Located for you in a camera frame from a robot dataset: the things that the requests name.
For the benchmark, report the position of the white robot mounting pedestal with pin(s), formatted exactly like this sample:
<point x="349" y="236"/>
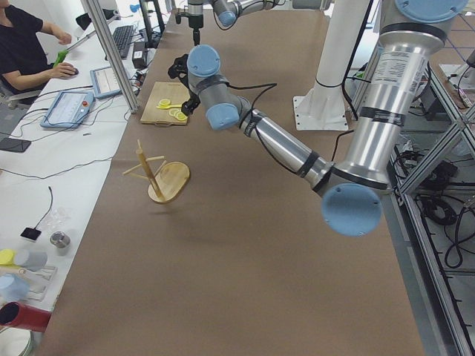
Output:
<point x="323" y="107"/>

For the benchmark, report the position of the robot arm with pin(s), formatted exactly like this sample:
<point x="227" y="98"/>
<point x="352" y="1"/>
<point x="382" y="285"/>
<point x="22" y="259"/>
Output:
<point x="226" y="13"/>
<point x="410" y="32"/>

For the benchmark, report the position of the bamboo cutting board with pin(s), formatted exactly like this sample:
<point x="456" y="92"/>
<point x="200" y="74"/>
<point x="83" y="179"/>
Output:
<point x="176" y="92"/>

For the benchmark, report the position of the light blue cup on tray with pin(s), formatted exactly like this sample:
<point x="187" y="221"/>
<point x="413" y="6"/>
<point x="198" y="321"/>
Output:
<point x="13" y="288"/>

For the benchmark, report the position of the lemon slice beside knife blade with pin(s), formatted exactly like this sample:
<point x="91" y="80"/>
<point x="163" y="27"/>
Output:
<point x="164" y="103"/>

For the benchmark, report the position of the white bowl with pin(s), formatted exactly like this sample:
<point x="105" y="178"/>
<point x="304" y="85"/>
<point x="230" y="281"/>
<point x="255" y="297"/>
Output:
<point x="16" y="342"/>

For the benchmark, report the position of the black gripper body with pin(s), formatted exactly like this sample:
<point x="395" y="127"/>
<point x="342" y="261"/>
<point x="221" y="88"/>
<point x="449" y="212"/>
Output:
<point x="189" y="106"/>
<point x="194" y="22"/>

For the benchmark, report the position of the upper overlapping lemon slice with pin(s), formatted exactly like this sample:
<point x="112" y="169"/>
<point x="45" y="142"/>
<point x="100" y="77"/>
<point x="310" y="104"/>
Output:
<point x="173" y="111"/>

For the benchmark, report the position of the aluminium frame post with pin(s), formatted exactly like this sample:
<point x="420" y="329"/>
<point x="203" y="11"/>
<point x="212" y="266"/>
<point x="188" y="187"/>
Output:
<point x="108" y="45"/>

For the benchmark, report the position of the seated person black shirt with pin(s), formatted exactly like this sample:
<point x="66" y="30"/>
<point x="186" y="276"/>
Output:
<point x="24" y="65"/>

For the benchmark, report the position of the black square puck with cable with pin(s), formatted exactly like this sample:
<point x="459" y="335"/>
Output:
<point x="31" y="234"/>

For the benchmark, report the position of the far teach pendant tablet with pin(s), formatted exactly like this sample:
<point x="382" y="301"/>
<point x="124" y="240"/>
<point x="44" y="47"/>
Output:
<point x="104" y="82"/>

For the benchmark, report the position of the wooden cup storage rack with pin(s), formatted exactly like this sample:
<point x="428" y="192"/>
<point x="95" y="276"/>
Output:
<point x="166" y="179"/>

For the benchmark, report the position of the yellow plastic knife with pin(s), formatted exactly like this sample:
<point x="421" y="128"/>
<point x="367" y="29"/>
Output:
<point x="170" y="107"/>

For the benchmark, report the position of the overlapping lemon slice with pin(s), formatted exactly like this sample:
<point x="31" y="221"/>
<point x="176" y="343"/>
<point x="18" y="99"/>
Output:
<point x="173" y="111"/>
<point x="177" y="113"/>

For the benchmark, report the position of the yellow cup on tray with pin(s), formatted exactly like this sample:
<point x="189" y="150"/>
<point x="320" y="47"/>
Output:
<point x="7" y="257"/>

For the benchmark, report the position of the grey cup on tray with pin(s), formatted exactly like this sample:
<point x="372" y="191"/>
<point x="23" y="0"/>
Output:
<point x="32" y="260"/>

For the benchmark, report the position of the near teach pendant tablet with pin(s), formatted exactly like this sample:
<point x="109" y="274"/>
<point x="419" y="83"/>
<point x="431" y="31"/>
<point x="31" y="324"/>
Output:
<point x="68" y="109"/>

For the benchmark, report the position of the green handled tool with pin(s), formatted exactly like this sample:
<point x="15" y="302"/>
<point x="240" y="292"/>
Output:
<point x="61" y="55"/>

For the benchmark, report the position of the black computer keyboard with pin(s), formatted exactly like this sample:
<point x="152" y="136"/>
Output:
<point x="122" y="37"/>

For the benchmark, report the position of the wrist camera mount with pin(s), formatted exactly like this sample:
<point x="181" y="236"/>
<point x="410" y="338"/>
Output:
<point x="179" y="70"/>
<point x="180" y="14"/>

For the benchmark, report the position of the teach pendant tablet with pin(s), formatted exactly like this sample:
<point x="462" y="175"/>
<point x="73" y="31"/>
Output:
<point x="104" y="82"/>
<point x="68" y="109"/>

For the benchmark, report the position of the black smartphone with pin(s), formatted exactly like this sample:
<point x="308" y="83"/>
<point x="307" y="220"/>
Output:
<point x="14" y="145"/>

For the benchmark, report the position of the middle overlapping lemon slice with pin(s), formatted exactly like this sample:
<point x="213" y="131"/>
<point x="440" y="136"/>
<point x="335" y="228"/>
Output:
<point x="177" y="113"/>

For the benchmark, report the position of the red cylinder bottle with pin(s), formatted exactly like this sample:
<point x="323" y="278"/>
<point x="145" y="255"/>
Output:
<point x="21" y="316"/>

